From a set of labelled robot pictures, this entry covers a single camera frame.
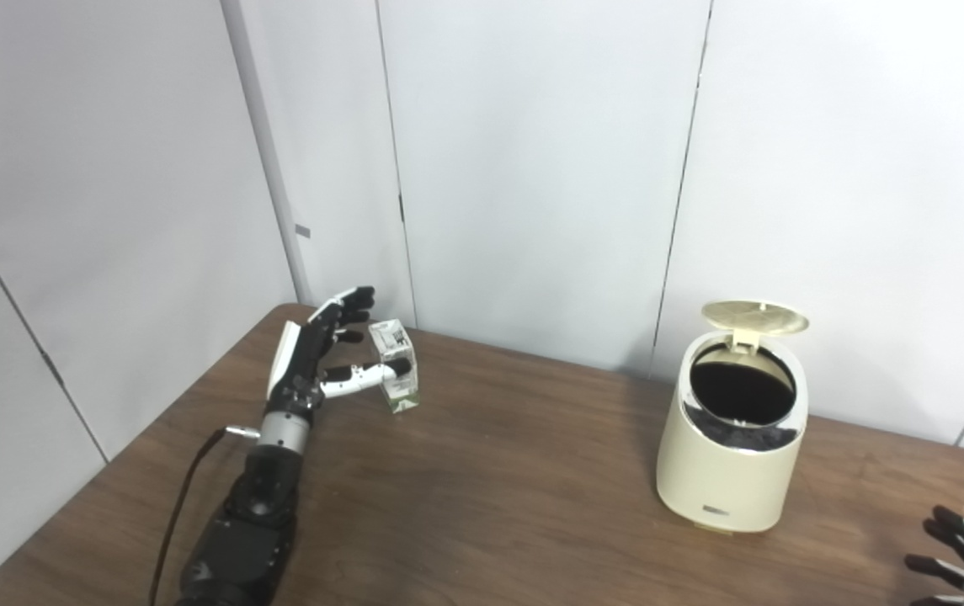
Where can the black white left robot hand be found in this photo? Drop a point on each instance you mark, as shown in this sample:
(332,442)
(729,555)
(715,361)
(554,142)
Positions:
(300,370)

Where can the white green milk carton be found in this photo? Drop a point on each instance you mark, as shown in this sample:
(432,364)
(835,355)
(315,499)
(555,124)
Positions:
(397,345)

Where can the cream round bin lid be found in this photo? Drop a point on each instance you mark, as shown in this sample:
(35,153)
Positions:
(755,318)

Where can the cream-colored bin body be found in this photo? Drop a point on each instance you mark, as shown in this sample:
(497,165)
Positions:
(726,488)

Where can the black bin liner bag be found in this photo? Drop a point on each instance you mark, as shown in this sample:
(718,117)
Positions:
(738,391)

